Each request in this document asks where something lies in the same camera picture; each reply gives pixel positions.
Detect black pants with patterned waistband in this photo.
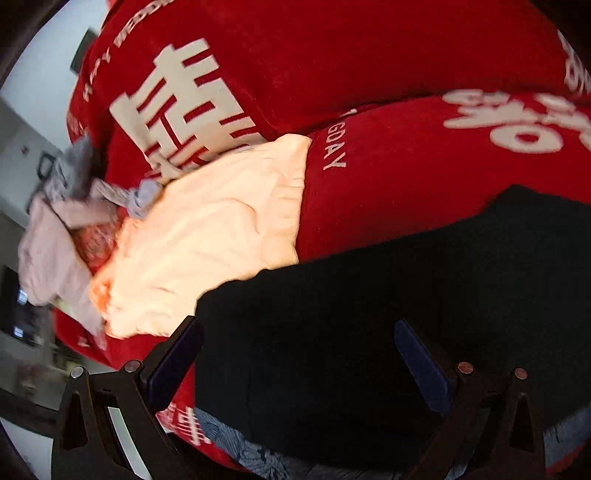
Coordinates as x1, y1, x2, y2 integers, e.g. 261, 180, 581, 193
195, 186, 590, 477

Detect pile of grey pink clothes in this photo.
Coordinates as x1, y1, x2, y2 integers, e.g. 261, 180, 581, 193
18, 137, 163, 337

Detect cream white blanket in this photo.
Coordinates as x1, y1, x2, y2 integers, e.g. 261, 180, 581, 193
89, 134, 311, 339

